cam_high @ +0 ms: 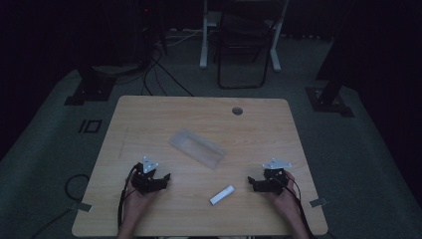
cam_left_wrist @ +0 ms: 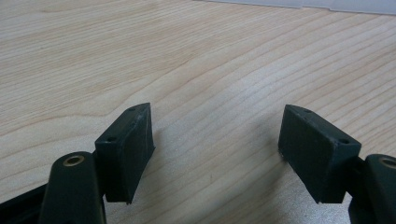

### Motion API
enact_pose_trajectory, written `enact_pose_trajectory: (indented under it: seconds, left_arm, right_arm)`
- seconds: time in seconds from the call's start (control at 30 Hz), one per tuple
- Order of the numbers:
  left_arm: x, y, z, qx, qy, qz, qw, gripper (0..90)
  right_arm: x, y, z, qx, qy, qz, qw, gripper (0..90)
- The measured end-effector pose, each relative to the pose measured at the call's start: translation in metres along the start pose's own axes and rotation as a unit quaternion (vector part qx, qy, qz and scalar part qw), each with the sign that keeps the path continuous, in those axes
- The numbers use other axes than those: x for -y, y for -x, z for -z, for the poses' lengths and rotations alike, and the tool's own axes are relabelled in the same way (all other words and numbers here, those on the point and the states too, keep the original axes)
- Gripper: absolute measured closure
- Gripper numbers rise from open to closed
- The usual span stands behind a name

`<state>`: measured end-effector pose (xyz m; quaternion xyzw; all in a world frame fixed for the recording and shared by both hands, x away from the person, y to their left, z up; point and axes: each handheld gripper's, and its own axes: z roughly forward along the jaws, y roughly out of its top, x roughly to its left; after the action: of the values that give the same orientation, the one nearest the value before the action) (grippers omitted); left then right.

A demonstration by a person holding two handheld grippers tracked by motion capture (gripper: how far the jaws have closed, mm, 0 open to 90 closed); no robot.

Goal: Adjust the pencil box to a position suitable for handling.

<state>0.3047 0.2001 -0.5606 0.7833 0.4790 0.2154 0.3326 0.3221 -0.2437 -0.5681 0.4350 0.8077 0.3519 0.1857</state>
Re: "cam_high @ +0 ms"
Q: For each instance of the clear plastic bag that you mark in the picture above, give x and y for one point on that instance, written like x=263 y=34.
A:
x=197 y=148

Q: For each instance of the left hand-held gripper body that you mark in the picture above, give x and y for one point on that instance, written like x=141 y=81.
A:
x=144 y=181

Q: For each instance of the person's right hand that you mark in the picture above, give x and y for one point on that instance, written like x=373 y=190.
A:
x=286 y=200

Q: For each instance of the grey tape piece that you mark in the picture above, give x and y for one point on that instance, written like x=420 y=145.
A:
x=82 y=207
x=318 y=202

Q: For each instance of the person's left hand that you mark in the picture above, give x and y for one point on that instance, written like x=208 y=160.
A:
x=137 y=202

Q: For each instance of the dark equipment rack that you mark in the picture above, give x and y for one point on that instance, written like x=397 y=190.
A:
x=147 y=30

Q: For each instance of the black stand with base plate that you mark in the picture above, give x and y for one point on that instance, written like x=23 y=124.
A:
x=328 y=99
x=91 y=88

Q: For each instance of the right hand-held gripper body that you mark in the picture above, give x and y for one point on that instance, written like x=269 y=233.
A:
x=273 y=179

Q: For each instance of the white desk frame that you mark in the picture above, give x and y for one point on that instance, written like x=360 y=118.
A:
x=205 y=40

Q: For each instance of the black folding chair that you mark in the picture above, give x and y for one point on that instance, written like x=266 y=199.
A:
x=244 y=43

